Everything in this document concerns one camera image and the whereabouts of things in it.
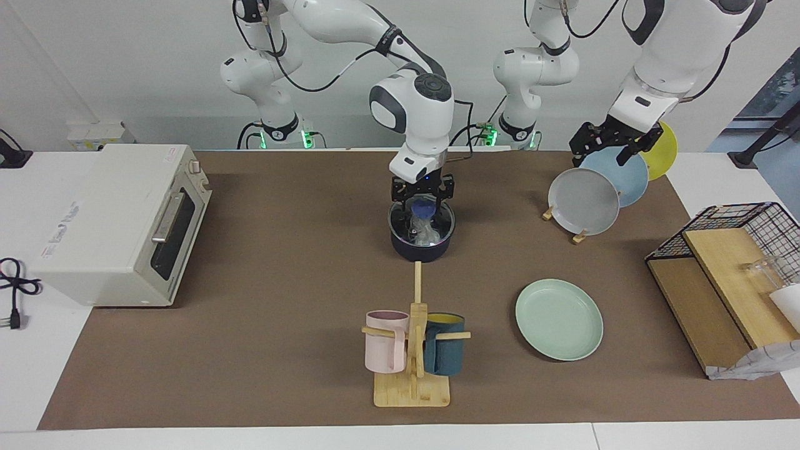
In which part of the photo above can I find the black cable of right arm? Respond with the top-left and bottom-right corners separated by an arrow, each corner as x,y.
232,0 -> 476,163

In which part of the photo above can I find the dark teal mug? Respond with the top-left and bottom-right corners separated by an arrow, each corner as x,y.
424,312 -> 466,376

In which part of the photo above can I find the clear glass cup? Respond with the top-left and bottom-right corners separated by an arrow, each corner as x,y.
741,255 -> 786,292

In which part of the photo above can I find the white toaster oven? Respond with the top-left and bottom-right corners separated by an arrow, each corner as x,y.
31,144 -> 213,308

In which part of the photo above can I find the glass lid with blue knob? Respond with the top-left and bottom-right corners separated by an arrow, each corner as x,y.
387,197 -> 456,248

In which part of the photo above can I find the wooden mug stand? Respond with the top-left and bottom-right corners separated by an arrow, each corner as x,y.
361,261 -> 471,408

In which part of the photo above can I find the dark blue long-handled pot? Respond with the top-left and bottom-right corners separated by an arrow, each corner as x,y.
388,199 -> 456,263

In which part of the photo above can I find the black table clamp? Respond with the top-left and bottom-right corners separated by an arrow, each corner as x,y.
0,128 -> 33,169

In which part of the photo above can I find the mint green plate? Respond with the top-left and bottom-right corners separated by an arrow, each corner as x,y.
515,279 -> 604,362

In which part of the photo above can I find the brown table mat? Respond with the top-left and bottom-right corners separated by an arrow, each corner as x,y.
37,150 -> 800,431

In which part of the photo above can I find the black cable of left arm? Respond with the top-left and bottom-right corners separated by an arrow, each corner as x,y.
680,44 -> 732,103

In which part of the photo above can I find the black wire basket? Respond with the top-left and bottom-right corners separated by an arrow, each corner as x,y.
645,202 -> 800,294

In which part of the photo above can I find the grey plate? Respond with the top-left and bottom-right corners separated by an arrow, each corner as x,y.
548,167 -> 621,236

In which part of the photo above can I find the yellow plate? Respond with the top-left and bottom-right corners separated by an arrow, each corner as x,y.
641,121 -> 678,182

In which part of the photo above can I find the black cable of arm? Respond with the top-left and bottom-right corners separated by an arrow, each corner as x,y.
232,0 -> 476,163
680,44 -> 732,103

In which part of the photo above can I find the darker wooden board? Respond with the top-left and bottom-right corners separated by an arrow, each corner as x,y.
647,257 -> 751,376

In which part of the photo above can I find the pink mug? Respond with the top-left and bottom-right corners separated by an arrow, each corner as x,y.
364,311 -> 410,374

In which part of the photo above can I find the black stand leg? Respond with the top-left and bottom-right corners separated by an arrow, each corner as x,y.
728,100 -> 800,168

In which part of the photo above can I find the clear bag of vermicelli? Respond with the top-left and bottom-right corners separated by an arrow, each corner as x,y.
409,216 -> 438,246

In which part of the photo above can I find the white power strip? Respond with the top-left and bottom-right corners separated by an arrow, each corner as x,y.
67,122 -> 126,152

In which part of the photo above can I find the light blue plate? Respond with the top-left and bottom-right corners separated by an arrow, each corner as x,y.
580,146 -> 649,208

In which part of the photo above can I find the wooden plate rack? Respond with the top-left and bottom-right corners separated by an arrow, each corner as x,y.
542,203 -> 589,244

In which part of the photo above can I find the white cup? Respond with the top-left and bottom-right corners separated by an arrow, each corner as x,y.
769,284 -> 800,332

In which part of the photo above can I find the grey patterned paper bag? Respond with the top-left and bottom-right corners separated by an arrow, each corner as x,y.
706,339 -> 800,381

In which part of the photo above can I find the black power cable with plug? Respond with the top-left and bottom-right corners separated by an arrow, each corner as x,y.
0,257 -> 43,331

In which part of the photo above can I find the light wooden board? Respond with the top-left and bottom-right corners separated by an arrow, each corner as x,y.
682,228 -> 800,349

